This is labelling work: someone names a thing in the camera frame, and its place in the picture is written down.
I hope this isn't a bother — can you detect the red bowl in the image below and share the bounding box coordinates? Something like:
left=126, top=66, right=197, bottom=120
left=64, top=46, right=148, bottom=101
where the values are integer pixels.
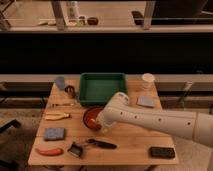
left=83, top=107, right=103, bottom=131

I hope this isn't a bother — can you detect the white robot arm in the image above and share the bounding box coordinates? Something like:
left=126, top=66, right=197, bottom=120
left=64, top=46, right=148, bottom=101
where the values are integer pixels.
left=96, top=92, right=213, bottom=148

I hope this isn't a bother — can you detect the green plastic tray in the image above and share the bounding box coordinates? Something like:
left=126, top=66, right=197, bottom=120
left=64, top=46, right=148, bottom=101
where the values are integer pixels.
left=78, top=73, right=128, bottom=106

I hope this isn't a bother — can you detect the wooden table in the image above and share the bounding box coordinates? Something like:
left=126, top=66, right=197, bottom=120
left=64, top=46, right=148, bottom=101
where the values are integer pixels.
left=28, top=85, right=178, bottom=166

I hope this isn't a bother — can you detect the dark metal can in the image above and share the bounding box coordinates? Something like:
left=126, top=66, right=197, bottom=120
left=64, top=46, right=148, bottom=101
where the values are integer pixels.
left=65, top=85, right=76, bottom=98

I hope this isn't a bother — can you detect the white paper cup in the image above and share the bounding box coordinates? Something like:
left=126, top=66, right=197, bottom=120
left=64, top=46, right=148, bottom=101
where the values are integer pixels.
left=141, top=73, right=155, bottom=89

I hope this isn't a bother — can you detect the dark bowl on shelf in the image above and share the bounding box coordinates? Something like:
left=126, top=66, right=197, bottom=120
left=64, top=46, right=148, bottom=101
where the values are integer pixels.
left=87, top=17, right=99, bottom=25

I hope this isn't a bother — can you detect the yellow banana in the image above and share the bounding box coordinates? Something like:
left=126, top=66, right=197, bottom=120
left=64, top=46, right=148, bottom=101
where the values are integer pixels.
left=44, top=113, right=71, bottom=121

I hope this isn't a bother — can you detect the black binder clip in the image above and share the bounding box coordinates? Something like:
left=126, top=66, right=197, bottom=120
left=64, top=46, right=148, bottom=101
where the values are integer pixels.
left=68, top=142, right=83, bottom=158

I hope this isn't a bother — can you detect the clear bottle on shelf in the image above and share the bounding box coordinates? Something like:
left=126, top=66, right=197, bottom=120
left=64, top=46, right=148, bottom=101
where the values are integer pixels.
left=66, top=0, right=79, bottom=26

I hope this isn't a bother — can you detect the orange carrot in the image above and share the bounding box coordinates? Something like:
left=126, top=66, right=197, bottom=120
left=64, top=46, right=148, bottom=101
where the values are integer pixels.
left=35, top=148, right=64, bottom=156

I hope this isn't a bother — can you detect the black handled peeler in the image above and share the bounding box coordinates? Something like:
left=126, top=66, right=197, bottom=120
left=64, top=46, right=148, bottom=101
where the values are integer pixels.
left=86, top=139, right=117, bottom=149

